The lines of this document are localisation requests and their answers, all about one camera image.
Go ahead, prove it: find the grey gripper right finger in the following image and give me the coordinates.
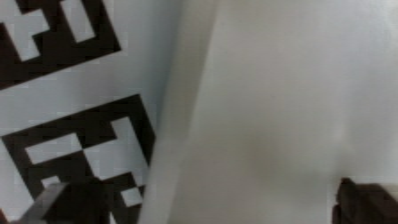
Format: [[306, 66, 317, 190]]
[[333, 178, 398, 224]]

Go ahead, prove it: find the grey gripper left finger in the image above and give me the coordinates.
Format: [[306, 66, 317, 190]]
[[16, 178, 111, 224]]

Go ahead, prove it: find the white square tabletop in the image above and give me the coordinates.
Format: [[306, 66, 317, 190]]
[[139, 0, 398, 224]]

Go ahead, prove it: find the white tag sheet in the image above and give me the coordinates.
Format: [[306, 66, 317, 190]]
[[0, 0, 183, 224]]

